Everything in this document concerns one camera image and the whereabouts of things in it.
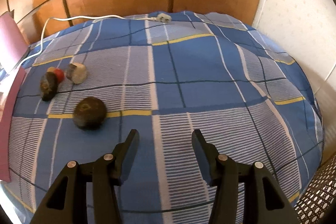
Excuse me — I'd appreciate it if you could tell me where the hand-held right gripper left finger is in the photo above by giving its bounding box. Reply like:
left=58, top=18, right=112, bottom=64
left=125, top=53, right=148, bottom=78
left=30, top=129, right=140, bottom=224

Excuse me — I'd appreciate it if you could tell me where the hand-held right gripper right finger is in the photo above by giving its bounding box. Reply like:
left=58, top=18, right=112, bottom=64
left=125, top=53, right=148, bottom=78
left=191, top=129, right=300, bottom=224

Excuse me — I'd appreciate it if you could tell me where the dark brown avocado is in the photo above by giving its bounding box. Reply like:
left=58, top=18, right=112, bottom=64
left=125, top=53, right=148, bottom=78
left=73, top=97, right=108, bottom=130
left=40, top=72, right=59, bottom=102

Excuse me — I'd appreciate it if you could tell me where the dark-skinned cut yam chunk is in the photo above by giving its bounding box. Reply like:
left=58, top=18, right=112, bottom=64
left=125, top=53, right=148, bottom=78
left=65, top=62, right=87, bottom=84

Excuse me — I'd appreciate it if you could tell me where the small red tomato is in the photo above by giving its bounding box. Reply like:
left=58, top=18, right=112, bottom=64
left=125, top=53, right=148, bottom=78
left=53, top=68, right=65, bottom=83

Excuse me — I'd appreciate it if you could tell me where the pink shallow cardboard box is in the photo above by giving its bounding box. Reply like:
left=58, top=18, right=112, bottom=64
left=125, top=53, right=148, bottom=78
left=0, top=68, right=27, bottom=182

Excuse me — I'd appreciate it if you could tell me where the woven rattan chair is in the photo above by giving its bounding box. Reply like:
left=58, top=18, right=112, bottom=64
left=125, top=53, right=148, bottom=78
left=293, top=153, right=336, bottom=224

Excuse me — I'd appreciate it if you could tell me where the pink electric kettle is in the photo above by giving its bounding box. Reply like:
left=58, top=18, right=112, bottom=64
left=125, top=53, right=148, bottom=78
left=0, top=11, right=29, bottom=71

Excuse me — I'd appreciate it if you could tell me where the white power cable with plug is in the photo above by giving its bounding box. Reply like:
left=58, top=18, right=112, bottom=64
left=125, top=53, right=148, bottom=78
left=20, top=12, right=172, bottom=67

